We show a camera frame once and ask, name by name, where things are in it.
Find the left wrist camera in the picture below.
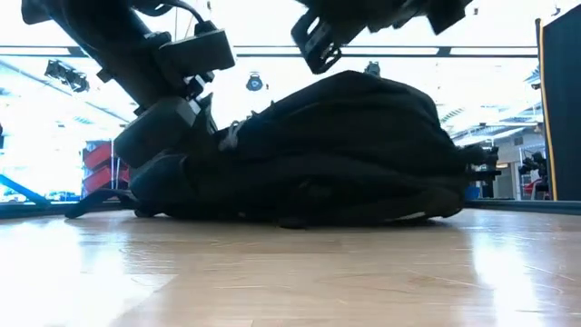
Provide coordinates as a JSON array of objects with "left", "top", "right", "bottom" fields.
[{"left": 155, "top": 20, "right": 237, "bottom": 79}]

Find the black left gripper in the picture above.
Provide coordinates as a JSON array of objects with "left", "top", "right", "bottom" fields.
[{"left": 113, "top": 92, "right": 220, "bottom": 169}]

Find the black backpack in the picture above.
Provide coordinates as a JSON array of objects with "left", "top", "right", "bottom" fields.
[{"left": 64, "top": 69, "right": 469, "bottom": 230}]

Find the black overhead camera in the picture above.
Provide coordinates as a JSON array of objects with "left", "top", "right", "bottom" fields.
[{"left": 244, "top": 72, "right": 266, "bottom": 94}]

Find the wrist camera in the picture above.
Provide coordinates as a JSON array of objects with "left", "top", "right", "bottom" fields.
[
  {"left": 155, "top": 20, "right": 237, "bottom": 79},
  {"left": 290, "top": 9, "right": 345, "bottom": 76}
]

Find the black partition curtain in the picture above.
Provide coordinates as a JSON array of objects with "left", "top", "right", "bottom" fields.
[{"left": 537, "top": 3, "right": 581, "bottom": 202}]

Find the red storage rack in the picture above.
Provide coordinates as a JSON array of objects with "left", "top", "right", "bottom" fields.
[{"left": 81, "top": 139, "right": 133, "bottom": 197}]

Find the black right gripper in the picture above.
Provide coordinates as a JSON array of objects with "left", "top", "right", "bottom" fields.
[{"left": 311, "top": 0, "right": 428, "bottom": 34}]

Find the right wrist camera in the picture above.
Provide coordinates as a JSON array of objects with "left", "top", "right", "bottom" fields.
[{"left": 290, "top": 9, "right": 345, "bottom": 76}]

